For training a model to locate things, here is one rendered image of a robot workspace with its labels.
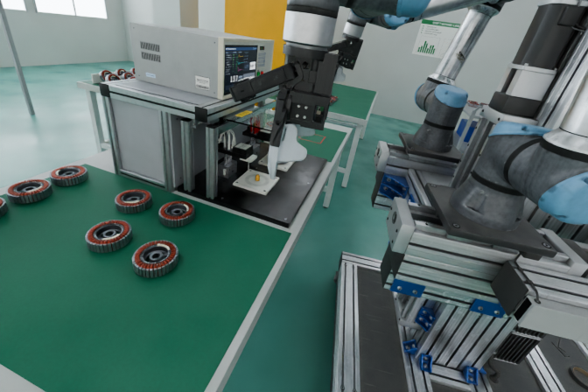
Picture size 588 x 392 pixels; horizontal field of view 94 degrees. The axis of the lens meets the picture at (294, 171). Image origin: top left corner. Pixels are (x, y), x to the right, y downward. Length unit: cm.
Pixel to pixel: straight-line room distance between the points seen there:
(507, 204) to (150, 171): 114
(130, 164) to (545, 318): 133
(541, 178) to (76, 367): 92
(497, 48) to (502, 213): 583
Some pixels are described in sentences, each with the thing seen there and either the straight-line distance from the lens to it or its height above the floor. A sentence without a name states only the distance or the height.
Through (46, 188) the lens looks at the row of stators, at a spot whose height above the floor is 78.
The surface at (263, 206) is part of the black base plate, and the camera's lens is 105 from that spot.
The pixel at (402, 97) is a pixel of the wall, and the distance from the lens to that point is 635.
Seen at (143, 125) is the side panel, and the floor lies 99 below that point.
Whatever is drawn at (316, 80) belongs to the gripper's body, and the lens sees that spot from 44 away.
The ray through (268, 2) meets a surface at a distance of 485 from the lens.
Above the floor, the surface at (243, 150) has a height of 92.
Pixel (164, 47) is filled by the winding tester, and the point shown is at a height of 125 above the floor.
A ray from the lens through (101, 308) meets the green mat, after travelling 83.
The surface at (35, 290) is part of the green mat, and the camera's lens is 93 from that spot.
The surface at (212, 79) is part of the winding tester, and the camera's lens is 106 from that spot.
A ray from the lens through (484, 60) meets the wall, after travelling 648.
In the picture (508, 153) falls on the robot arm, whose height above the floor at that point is 121.
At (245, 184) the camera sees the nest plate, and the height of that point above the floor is 78.
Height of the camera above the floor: 137
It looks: 27 degrees down
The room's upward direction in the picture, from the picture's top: 9 degrees clockwise
